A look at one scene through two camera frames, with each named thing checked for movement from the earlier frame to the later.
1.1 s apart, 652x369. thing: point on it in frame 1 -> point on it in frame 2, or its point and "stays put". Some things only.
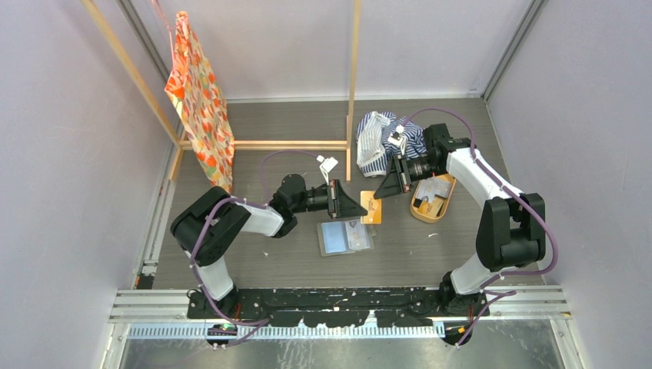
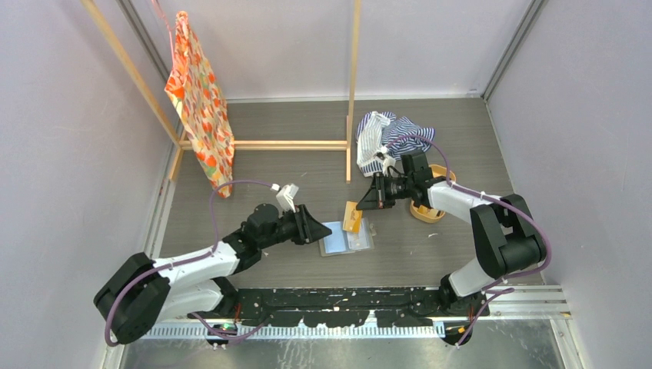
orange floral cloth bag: [199, 98] stays put
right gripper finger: [392, 184] -> [370, 201]
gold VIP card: [374, 207] -> [352, 217]
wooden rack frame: [181, 145] stays put
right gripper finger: [392, 184] -> [370, 201]
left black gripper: [344, 205] -> [312, 229]
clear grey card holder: [345, 236] stays put
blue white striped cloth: [374, 151] stays put
